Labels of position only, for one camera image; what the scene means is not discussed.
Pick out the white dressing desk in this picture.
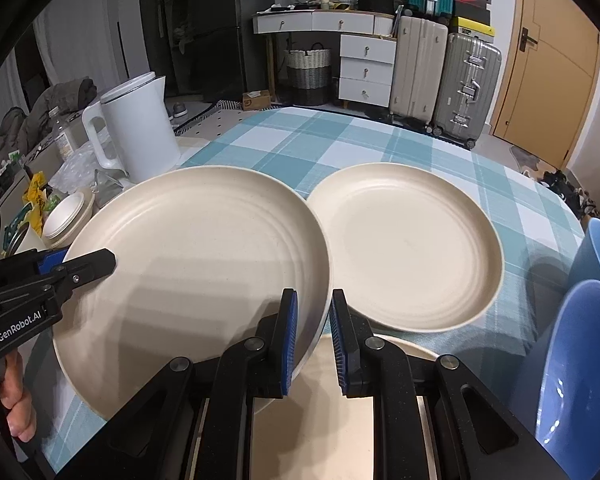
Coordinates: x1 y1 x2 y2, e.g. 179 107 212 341
252 9 398 108

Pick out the clear plastic bottle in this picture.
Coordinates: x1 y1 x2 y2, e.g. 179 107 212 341
52 115 78 161

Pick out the small cardboard box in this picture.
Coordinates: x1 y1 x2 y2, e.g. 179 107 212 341
242 90 272 111

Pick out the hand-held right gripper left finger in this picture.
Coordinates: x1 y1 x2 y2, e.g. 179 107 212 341
55 287 301 480

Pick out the black white sneaker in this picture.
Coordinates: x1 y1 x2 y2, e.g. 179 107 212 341
542 169 581 201

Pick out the black shoe box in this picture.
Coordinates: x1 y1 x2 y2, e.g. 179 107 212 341
454 2 492 25

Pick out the black white patterned rug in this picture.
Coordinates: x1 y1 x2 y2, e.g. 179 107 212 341
175 100 281 136

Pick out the cream plate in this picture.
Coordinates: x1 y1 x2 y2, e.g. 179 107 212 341
306 162 505 333
250 332 440 480
51 165 334 420

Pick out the grey jacket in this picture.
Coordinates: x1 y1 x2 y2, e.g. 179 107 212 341
0 77 98 161

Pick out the white electric kettle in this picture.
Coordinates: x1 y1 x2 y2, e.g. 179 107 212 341
81 72 182 184

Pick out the woven laundry basket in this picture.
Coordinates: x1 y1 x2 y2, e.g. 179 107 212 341
285 45 332 106

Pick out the yellow shoe box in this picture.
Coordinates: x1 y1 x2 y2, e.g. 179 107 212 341
451 16 496 38

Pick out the beige suitcase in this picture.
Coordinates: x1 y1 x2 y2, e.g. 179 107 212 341
389 7 450 126

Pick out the black refrigerator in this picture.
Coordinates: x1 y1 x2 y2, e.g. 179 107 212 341
187 0 278 106

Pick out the person's left hand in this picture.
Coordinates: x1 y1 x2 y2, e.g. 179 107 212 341
0 350 37 443

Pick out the grey floor mat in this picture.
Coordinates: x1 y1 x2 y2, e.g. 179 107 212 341
510 145 541 171

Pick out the yellow snack packet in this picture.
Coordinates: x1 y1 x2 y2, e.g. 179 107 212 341
22 172 48 231

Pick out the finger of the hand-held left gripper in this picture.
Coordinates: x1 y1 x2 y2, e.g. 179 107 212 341
40 248 117 301
10 247 72 281

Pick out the silver suitcase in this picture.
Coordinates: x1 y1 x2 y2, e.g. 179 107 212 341
432 32 503 150

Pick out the wooden door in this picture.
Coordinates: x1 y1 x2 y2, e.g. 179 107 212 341
490 0 600 171

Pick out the blue bowl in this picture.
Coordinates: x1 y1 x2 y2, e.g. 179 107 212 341
534 279 600 463
569 217 600 291

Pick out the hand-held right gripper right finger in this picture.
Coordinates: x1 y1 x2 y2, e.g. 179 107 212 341
328 288 571 480

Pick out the clear plastic bag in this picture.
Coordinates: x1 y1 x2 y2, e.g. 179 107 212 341
55 140 106 196

